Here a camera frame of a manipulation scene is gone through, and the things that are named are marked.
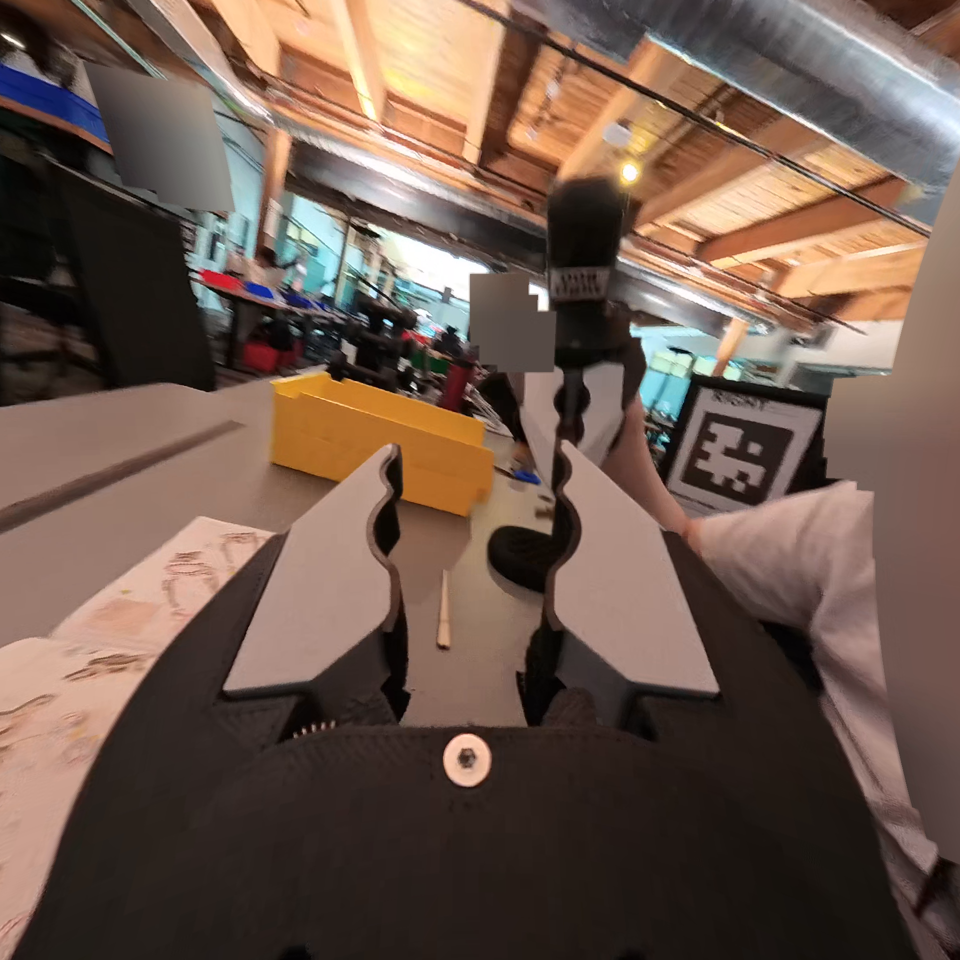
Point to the black wrist rest pad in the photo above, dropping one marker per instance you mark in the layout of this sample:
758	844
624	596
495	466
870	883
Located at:
525	559

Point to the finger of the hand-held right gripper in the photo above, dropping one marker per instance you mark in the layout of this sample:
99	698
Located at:
606	409
538	405

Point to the ceiling lamp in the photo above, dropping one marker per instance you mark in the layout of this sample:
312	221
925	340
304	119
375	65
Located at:
630	172

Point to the black machine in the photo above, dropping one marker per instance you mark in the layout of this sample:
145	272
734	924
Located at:
375	337

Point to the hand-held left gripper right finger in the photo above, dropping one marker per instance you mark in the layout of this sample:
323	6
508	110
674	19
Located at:
622	592

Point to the silver ventilation duct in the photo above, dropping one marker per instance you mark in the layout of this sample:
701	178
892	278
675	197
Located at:
787	67

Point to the person's right forearm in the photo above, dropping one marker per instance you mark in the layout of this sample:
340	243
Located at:
652	480

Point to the dark upright panel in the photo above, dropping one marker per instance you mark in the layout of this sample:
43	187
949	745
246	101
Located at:
135	292

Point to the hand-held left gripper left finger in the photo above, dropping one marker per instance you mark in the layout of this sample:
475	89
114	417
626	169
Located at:
315	585

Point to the row of blue bins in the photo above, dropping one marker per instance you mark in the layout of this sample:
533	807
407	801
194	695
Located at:
45	97

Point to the black and white marker board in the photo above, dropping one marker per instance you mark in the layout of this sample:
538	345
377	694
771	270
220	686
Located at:
742	450

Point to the yellow plastic bin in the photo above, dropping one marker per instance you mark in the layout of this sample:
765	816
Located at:
352	435

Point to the illustrated instruction booklet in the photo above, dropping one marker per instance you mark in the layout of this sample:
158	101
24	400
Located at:
75	675

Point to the thin wooden stick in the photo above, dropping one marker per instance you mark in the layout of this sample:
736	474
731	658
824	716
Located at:
445	607

